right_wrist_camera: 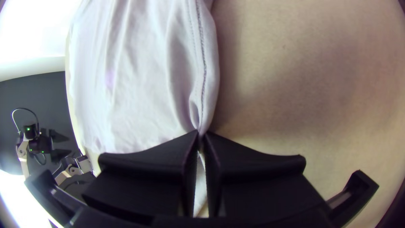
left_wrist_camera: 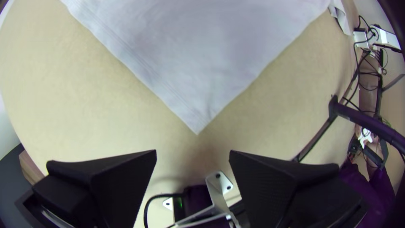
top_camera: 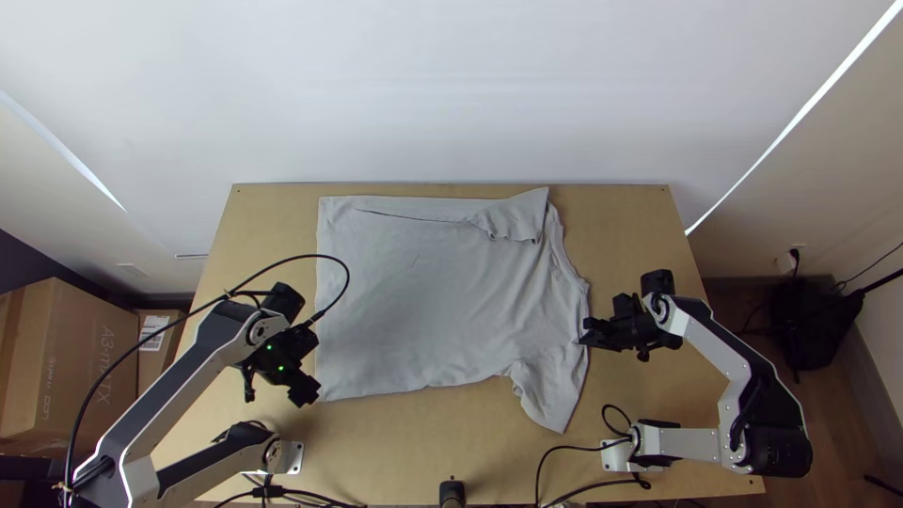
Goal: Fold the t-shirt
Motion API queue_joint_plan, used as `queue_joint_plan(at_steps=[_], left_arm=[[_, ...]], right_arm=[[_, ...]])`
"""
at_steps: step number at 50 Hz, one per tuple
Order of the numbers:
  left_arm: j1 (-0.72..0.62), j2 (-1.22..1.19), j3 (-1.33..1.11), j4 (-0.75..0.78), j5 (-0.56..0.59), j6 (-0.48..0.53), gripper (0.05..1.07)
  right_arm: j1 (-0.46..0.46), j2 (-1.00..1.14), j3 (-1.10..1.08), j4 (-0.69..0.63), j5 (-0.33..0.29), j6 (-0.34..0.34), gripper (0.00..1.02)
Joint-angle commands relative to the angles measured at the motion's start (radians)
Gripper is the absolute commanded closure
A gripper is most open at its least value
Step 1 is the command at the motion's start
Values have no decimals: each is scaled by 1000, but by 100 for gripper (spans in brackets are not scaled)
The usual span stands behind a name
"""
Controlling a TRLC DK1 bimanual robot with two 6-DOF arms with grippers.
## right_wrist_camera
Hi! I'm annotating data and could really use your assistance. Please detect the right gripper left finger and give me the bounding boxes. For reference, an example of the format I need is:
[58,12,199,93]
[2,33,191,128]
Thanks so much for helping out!
[81,130,200,226]

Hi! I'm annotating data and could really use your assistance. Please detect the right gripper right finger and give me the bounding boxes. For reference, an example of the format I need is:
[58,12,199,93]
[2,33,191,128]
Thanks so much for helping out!
[202,131,330,220]

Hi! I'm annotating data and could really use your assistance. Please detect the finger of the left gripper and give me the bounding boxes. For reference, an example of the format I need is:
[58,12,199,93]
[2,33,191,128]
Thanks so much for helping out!
[50,148,73,163]
[47,128,70,143]

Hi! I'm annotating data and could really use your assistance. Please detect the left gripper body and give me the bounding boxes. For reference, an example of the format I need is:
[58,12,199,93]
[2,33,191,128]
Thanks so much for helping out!
[28,135,53,155]

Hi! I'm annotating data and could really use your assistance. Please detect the grey t-shirt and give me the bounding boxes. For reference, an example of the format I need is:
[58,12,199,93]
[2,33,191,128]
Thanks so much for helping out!
[64,0,221,219]

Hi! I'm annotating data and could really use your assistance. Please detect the black cable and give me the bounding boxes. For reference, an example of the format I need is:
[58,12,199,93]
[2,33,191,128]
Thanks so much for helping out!
[11,107,41,134]

